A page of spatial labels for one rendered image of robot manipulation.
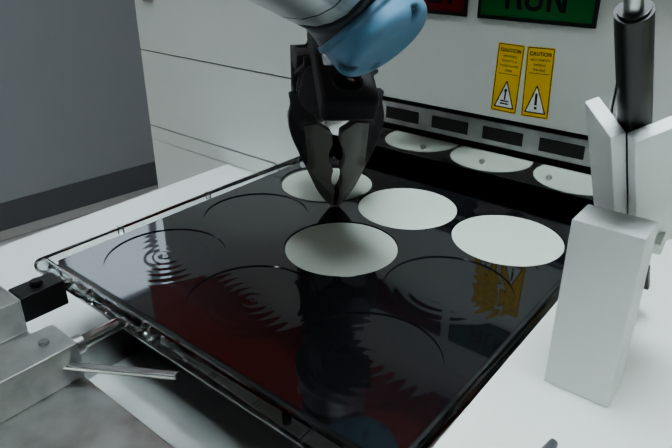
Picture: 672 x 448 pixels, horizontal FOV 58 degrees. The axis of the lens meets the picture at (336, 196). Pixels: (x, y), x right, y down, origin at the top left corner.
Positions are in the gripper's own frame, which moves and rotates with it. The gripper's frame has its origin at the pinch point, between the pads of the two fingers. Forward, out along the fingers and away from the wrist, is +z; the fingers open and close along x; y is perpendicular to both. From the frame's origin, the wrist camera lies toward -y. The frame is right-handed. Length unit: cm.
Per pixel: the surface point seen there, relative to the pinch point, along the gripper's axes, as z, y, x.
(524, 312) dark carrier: 1.4, -20.1, -10.7
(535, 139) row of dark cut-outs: -4.9, -0.2, -20.6
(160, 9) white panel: -13, 46, 20
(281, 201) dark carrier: 1.5, 3.0, 5.2
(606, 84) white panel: -11.3, -4.3, -24.6
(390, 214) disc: 1.5, -2.1, -5.1
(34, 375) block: 1.4, -21.5, 23.0
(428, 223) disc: 1.5, -4.7, -8.2
